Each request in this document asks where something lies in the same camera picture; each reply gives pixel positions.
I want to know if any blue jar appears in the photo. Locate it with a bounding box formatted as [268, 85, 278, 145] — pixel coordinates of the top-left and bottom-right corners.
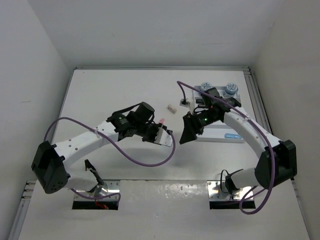
[223, 82, 239, 98]
[200, 82, 213, 93]

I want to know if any blue pastel highlighter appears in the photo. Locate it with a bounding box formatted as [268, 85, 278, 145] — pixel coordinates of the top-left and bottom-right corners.
[224, 133, 242, 139]

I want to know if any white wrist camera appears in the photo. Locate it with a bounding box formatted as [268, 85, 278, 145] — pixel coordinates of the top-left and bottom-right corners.
[179, 98, 194, 108]
[154, 126, 173, 147]

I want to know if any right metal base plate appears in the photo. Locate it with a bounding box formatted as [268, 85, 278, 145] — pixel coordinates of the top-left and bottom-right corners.
[207, 180, 252, 202]

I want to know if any white compartment tray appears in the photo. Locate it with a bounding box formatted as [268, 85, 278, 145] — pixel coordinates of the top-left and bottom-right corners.
[193, 85, 245, 144]

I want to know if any beige eraser block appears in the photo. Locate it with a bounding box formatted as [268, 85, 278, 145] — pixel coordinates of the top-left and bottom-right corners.
[167, 104, 177, 114]

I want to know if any pink cap black highlighter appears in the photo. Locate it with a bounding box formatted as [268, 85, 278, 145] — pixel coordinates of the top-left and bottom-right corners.
[195, 99, 204, 105]

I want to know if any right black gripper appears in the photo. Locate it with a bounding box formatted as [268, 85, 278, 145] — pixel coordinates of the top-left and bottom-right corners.
[179, 109, 219, 144]

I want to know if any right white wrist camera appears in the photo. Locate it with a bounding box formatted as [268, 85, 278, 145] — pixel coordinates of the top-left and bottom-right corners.
[179, 98, 194, 108]

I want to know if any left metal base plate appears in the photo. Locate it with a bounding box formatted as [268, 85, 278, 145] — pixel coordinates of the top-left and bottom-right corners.
[74, 180, 121, 202]

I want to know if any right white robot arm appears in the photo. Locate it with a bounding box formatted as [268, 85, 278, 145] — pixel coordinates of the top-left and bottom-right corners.
[179, 88, 298, 194]

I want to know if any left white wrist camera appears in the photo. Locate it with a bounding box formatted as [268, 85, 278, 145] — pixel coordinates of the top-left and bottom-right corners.
[154, 126, 173, 147]

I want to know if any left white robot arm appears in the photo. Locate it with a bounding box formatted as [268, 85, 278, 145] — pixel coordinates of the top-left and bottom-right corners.
[31, 102, 165, 194]

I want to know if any metal base plate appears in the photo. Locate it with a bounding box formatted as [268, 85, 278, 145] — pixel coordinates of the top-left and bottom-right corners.
[74, 180, 121, 202]
[207, 180, 252, 202]

